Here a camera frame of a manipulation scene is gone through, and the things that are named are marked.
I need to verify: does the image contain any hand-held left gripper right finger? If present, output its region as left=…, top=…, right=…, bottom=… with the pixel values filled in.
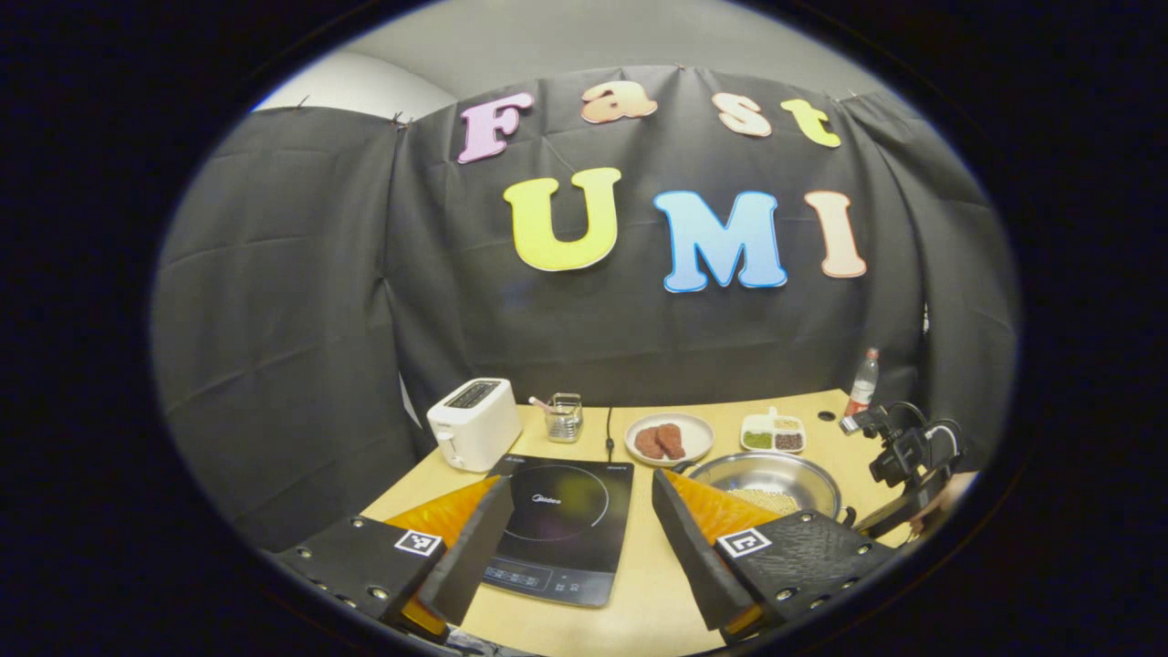
left=651, top=468, right=900, bottom=644

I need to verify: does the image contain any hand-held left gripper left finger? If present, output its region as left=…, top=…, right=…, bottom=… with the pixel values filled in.
left=274, top=474, right=516, bottom=640

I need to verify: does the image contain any black induction cooktop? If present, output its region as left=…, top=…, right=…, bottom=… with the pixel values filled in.
left=479, top=454, right=635, bottom=610

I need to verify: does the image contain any steel pot with black handles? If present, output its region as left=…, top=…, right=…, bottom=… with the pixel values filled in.
left=675, top=451, right=859, bottom=530

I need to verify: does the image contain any clear water bottle red label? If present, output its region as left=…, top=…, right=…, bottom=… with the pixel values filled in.
left=844, top=347, right=881, bottom=418

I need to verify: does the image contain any pile of soybeans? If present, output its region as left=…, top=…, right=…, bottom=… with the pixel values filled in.
left=725, top=486, right=804, bottom=517

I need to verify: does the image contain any white round plate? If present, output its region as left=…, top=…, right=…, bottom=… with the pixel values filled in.
left=625, top=412, right=715, bottom=467

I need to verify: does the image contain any white divided dish of beans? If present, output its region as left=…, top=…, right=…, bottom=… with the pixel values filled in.
left=739, top=407, right=808, bottom=454

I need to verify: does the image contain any white toaster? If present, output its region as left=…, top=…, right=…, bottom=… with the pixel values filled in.
left=426, top=378, right=524, bottom=473

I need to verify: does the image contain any wire mesh basket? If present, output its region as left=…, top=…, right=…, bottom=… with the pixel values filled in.
left=545, top=392, right=585, bottom=444

